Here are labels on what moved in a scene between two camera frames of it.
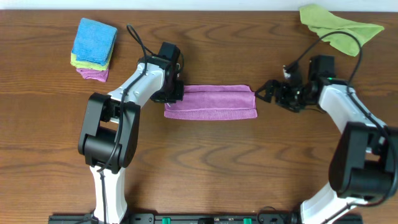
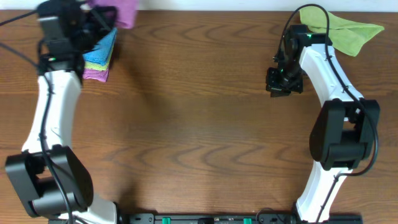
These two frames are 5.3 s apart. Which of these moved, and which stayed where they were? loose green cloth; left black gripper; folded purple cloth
Moved: left black gripper
Stayed: folded purple cloth; loose green cloth
